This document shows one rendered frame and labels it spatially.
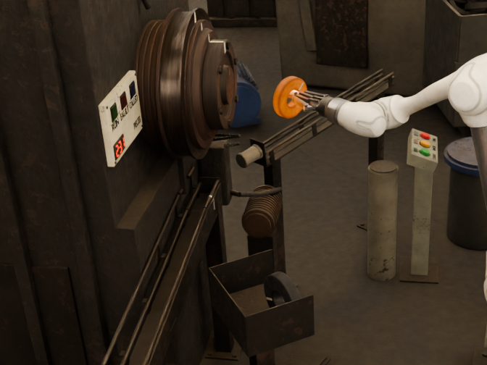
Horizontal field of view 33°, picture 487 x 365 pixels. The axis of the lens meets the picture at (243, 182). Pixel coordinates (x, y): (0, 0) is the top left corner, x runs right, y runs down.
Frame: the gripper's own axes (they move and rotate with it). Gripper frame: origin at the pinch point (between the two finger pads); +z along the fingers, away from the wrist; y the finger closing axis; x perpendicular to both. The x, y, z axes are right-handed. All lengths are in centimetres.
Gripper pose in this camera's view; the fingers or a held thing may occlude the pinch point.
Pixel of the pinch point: (290, 93)
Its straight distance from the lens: 303.2
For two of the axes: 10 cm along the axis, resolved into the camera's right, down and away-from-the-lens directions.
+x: -0.3, -8.6, -5.0
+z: -7.0, -3.4, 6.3
